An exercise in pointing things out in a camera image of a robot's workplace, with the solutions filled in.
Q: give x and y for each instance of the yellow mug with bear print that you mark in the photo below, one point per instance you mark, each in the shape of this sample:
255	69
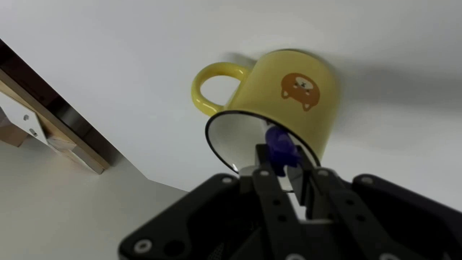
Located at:
284	102

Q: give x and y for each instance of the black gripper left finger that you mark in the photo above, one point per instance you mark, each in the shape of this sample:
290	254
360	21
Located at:
232	216

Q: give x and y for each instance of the wooden table frame beam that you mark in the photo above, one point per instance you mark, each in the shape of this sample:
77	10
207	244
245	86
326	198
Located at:
59	117

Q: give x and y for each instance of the white metal bracket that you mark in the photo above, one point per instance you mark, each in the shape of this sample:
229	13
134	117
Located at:
22	118

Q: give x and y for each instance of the marker with blue cap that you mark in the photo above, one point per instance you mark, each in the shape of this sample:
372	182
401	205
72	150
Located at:
281	148

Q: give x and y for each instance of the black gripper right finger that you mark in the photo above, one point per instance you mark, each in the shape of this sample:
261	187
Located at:
380	216

